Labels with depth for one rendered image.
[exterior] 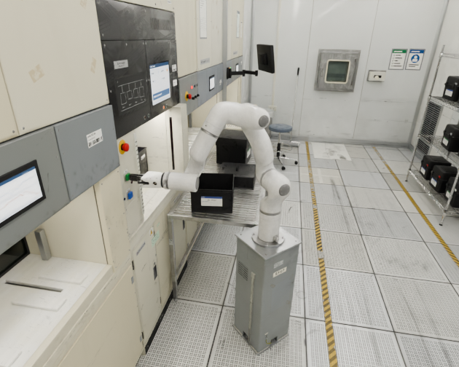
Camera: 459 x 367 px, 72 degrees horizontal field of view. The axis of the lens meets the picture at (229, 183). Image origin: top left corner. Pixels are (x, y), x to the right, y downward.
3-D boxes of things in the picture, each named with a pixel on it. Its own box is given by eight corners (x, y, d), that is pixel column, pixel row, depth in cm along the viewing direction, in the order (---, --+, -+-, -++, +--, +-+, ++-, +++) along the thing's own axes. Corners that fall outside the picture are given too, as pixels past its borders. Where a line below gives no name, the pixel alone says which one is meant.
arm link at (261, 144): (270, 199, 169) (256, 186, 182) (289, 188, 171) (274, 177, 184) (242, 113, 142) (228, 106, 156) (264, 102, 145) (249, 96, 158)
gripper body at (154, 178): (162, 191, 148) (140, 189, 150) (170, 183, 157) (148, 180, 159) (162, 177, 145) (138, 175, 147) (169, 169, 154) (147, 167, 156)
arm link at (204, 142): (207, 128, 157) (178, 181, 162) (199, 126, 141) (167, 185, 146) (223, 137, 156) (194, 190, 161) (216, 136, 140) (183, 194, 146)
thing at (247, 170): (253, 190, 243) (254, 174, 238) (216, 187, 247) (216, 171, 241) (256, 175, 270) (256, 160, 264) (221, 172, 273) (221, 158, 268)
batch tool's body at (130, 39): (153, 357, 199) (108, -4, 116) (19, 332, 213) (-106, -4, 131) (192, 266, 277) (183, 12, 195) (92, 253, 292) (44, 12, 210)
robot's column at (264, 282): (289, 335, 215) (302, 242, 183) (257, 356, 200) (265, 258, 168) (263, 308, 236) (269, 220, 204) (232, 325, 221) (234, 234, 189)
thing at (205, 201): (190, 212, 211) (189, 188, 204) (196, 194, 236) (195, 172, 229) (232, 213, 210) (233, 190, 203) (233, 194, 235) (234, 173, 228)
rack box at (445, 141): (437, 143, 384) (444, 122, 373) (463, 146, 378) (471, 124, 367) (446, 151, 357) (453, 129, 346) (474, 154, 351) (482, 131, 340)
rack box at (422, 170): (416, 171, 435) (421, 154, 424) (438, 173, 430) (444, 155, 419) (423, 180, 409) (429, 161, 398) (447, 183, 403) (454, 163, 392)
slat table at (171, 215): (252, 314, 231) (258, 224, 199) (173, 301, 240) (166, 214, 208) (266, 221, 347) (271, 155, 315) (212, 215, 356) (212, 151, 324)
